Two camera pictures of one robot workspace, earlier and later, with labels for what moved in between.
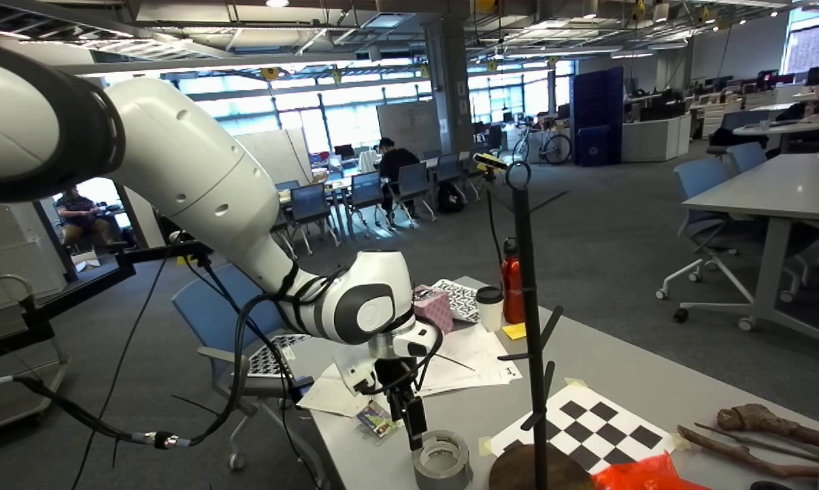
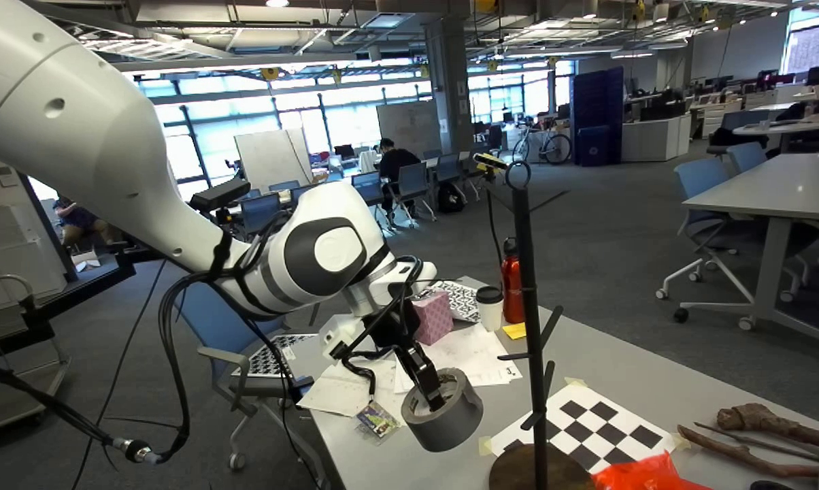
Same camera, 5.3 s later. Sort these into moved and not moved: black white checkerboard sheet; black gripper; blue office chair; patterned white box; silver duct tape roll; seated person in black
Moved: black gripper; silver duct tape roll
Not moved: patterned white box; seated person in black; black white checkerboard sheet; blue office chair
